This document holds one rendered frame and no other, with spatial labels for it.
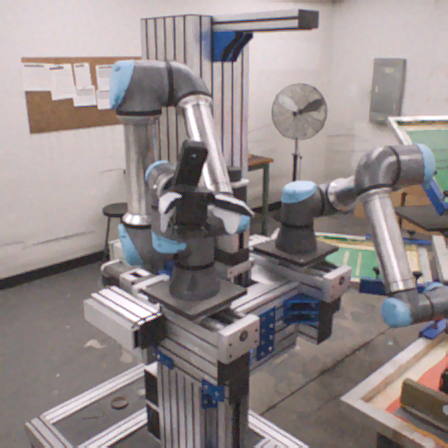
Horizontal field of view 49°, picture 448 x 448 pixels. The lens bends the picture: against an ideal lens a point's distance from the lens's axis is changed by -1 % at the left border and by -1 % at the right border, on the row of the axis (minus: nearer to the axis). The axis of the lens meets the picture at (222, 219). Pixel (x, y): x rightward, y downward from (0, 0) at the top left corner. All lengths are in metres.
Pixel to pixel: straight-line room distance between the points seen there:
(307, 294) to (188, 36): 0.93
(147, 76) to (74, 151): 3.45
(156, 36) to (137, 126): 0.45
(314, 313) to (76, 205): 3.36
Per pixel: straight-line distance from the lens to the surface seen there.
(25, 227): 4.61
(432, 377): 1.75
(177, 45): 1.56
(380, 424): 1.48
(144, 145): 1.27
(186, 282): 1.40
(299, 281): 1.76
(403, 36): 6.56
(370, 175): 1.36
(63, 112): 4.58
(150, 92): 1.25
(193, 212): 0.87
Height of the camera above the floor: 1.91
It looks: 18 degrees down
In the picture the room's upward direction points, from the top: straight up
